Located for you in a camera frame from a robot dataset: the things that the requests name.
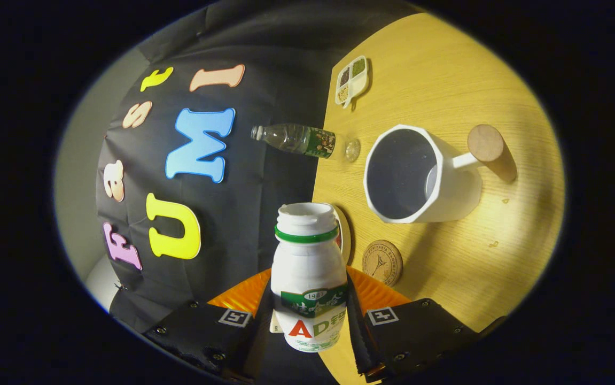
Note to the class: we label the wooden table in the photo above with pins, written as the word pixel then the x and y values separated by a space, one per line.
pixel 473 256

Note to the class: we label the clear plastic water bottle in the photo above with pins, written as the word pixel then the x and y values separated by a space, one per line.
pixel 296 140

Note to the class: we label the small white plate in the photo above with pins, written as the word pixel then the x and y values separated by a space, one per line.
pixel 344 235

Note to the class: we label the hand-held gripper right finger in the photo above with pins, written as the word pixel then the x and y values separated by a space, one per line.
pixel 358 337

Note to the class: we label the black backdrop cloth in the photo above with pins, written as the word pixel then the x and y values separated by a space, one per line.
pixel 264 80

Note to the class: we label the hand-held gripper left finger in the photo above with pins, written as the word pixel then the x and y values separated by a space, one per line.
pixel 260 347

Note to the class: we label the white juice bottle green label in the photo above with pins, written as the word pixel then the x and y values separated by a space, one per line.
pixel 307 267

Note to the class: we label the round cork coaster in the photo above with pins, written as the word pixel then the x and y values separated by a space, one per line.
pixel 382 263

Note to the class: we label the white divided dish with grains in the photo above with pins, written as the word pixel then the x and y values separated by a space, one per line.
pixel 351 80

